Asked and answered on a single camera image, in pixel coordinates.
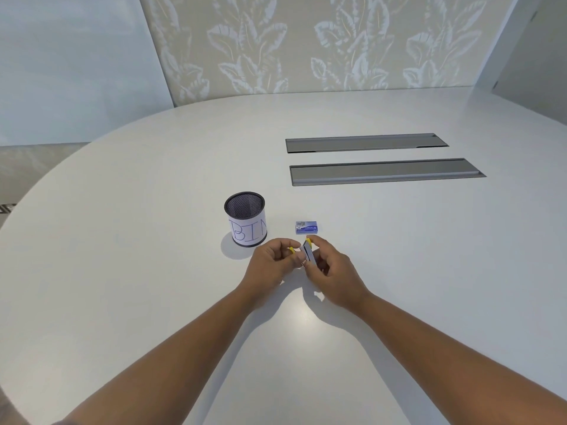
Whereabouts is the grey table cable hatch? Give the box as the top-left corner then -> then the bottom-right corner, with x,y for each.
289,158 -> 486,187
285,133 -> 449,154

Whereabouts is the person's right hand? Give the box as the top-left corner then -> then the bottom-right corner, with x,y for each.
305,236 -> 374,316

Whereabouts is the person's right forearm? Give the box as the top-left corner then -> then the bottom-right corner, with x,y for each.
354,293 -> 567,425

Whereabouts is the person's left forearm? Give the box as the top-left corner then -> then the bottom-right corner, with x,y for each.
58,288 -> 272,425

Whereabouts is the black mesh cup white label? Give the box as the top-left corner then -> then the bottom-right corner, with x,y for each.
224,192 -> 268,248

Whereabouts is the person's left hand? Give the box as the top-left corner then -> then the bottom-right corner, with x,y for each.
238,238 -> 307,310

